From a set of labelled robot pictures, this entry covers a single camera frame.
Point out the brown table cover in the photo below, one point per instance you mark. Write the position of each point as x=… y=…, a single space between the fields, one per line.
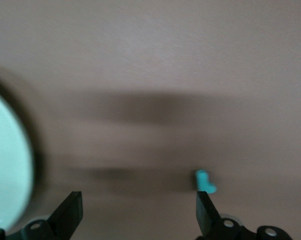
x=165 y=50

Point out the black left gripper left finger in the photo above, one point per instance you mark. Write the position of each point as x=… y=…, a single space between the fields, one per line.
x=65 y=220

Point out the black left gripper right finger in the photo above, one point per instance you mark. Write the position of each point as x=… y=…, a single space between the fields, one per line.
x=208 y=222

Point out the teal foam letter L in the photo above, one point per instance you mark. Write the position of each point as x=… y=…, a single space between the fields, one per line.
x=203 y=181

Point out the light green plate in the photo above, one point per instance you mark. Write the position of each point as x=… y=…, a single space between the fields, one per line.
x=5 y=160

